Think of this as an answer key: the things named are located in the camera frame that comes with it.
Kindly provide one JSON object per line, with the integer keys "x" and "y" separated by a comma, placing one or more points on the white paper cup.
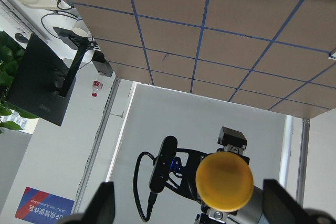
{"x": 80, "y": 32}

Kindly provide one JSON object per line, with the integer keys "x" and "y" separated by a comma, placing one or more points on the black monitor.
{"x": 43, "y": 84}

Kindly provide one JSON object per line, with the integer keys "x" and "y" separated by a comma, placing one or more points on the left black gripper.
{"x": 232, "y": 141}

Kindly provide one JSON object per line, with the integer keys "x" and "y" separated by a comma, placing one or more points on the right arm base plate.
{"x": 332, "y": 55}

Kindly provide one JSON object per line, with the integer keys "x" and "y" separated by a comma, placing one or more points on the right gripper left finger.
{"x": 101, "y": 208}

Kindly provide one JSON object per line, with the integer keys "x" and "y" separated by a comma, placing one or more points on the yellow push button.
{"x": 224, "y": 181}

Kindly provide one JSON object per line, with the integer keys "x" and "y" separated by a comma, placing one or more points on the green plant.
{"x": 11, "y": 56}

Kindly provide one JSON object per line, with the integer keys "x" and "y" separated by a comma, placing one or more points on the red cap bottle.
{"x": 96, "y": 88}

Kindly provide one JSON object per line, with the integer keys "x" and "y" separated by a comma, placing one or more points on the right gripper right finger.
{"x": 280, "y": 207}

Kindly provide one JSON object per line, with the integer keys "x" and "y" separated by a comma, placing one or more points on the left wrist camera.
{"x": 162, "y": 164}

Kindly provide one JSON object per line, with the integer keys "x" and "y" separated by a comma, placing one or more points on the blue red sign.
{"x": 37, "y": 206}

